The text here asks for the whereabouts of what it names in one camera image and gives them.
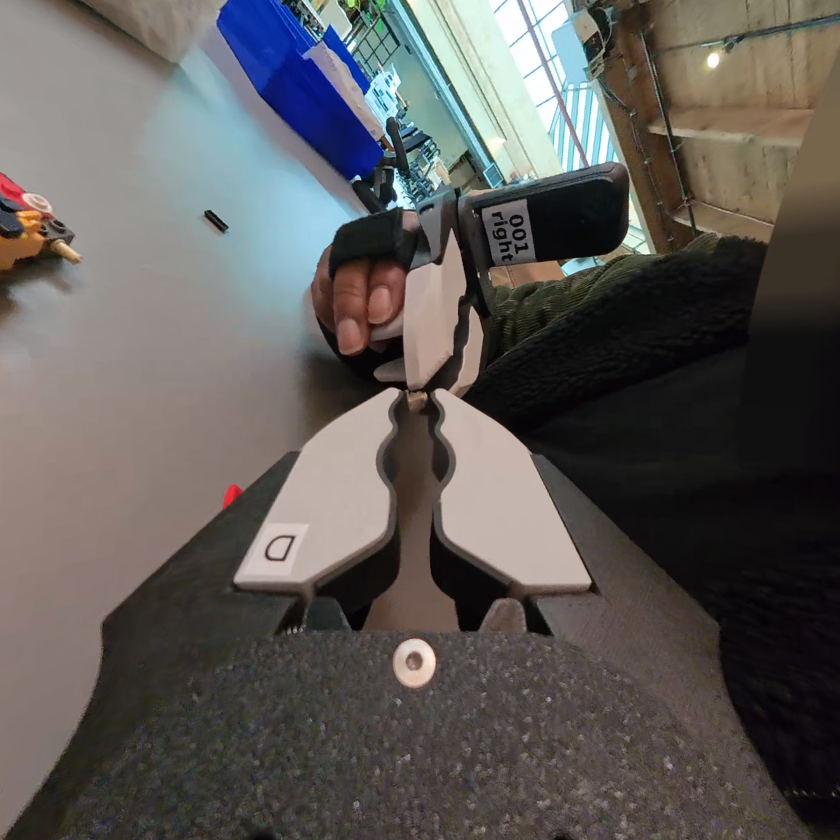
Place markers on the long black lego piece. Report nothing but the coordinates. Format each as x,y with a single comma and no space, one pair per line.
216,222

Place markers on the white numbered paper bag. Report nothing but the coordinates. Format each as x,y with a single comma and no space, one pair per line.
151,26

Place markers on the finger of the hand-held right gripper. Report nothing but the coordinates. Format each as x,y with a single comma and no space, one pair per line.
471,348
430,315

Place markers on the blue storage bin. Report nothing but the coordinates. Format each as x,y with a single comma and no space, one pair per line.
262,39
328,131

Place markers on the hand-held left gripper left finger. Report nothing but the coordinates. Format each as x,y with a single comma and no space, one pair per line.
334,499

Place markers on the person's right forearm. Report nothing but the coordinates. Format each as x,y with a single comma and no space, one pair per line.
544,308

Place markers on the black office chair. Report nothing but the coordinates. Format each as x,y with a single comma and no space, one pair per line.
387,170

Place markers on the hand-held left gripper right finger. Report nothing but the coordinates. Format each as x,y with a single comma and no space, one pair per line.
505,505

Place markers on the person's right hand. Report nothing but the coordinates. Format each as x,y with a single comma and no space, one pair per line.
351,302

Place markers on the yellow lego car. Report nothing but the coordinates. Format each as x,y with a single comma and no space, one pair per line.
26,229

